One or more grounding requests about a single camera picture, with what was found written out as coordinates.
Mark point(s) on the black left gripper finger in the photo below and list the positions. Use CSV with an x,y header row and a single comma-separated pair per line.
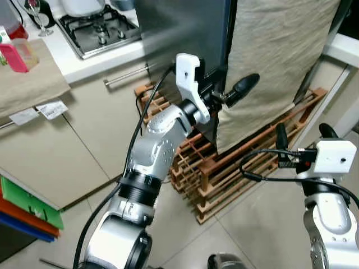
x,y
244,88
213,75

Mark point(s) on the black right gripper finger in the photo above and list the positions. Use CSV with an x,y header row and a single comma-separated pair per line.
x,y
328,133
281,137

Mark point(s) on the white green red carton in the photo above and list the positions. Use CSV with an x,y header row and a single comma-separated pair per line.
x,y
4,35

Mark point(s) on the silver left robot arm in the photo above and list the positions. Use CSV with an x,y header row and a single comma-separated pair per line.
x,y
160,145

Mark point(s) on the large wrinkled beige cloth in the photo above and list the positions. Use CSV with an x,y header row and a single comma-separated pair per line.
x,y
280,56

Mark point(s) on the wooden slatted rack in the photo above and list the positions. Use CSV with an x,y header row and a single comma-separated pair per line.
x,y
208,163

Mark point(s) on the beige side cabinet white top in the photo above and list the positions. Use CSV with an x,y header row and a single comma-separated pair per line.
x,y
342,53

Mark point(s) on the black countertop appliance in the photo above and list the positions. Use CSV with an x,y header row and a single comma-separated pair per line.
x,y
354,22

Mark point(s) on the steel gas stove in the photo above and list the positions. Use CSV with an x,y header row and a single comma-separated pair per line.
x,y
101,31

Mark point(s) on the grey robot right leg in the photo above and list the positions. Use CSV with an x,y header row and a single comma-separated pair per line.
x,y
224,261

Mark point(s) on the beige kitchen cabinet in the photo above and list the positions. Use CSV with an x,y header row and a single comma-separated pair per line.
x,y
84,140

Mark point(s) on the white paper tag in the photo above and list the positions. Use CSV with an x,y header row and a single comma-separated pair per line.
x,y
23,116
51,109

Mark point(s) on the dark wine bottle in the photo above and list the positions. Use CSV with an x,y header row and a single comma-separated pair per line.
x,y
50,14

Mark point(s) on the tan counter mat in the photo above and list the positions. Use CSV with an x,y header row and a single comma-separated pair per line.
x,y
31,84

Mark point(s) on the clear wine glass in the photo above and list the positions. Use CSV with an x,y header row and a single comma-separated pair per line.
x,y
35,7

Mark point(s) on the pink lidded plastic container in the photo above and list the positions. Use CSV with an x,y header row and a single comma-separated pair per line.
x,y
14,59

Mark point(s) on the red espresso machine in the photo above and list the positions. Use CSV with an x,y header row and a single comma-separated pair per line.
x,y
17,31

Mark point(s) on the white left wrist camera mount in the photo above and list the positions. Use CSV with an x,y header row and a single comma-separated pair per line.
x,y
188,75

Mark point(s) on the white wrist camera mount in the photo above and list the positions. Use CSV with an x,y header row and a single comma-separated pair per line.
x,y
336,157
188,75

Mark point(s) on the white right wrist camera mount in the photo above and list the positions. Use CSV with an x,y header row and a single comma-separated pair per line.
x,y
336,157

